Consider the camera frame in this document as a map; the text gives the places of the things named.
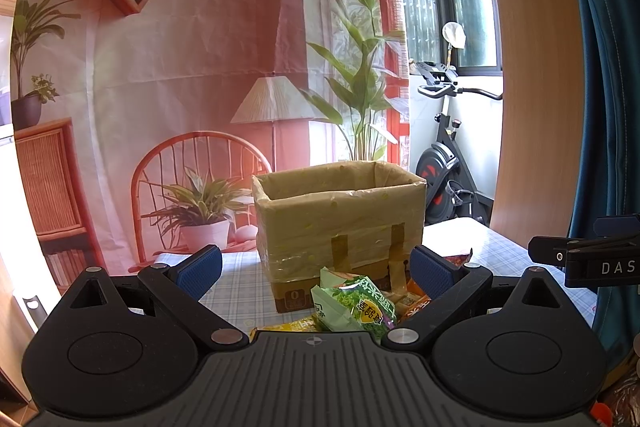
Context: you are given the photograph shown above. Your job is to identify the plaid strawberry bed sheet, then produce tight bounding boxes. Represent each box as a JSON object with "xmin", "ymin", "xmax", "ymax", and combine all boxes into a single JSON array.
[{"xmin": 150, "ymin": 215, "xmax": 599, "ymax": 338}]

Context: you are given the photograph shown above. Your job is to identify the green vegetable snack bag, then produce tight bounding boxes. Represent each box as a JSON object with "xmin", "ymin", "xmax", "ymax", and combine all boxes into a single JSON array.
[{"xmin": 310, "ymin": 267, "xmax": 397, "ymax": 343}]

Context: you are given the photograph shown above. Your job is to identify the round mirror on stand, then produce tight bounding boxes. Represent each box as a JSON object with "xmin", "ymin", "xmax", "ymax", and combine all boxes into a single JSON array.
[{"xmin": 442, "ymin": 20, "xmax": 466, "ymax": 67}]

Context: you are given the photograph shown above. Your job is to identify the orange biscuit packet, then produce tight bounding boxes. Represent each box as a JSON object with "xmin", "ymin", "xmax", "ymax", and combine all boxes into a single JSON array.
[{"xmin": 387, "ymin": 279, "xmax": 432, "ymax": 322}]

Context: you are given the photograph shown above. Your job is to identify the orange corn snack bag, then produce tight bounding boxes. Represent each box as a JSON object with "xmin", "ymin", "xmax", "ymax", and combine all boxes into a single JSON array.
[{"xmin": 442, "ymin": 248, "xmax": 473, "ymax": 267}]

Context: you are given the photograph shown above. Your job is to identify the teal curtain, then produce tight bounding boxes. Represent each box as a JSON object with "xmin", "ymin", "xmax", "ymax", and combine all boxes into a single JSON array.
[{"xmin": 552, "ymin": 0, "xmax": 640, "ymax": 358}]

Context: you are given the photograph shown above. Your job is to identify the black exercise bike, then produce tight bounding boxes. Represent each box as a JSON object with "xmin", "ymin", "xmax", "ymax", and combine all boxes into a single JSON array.
[{"xmin": 416, "ymin": 62, "xmax": 502, "ymax": 227}]

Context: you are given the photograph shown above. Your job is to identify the yellow snack bag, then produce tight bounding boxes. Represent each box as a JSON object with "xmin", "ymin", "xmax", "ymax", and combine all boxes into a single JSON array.
[{"xmin": 248, "ymin": 315, "xmax": 322, "ymax": 341}]

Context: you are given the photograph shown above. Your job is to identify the wooden door panel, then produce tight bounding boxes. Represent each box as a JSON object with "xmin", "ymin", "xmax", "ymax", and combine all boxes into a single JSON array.
[{"xmin": 491, "ymin": 0, "xmax": 584, "ymax": 246}]

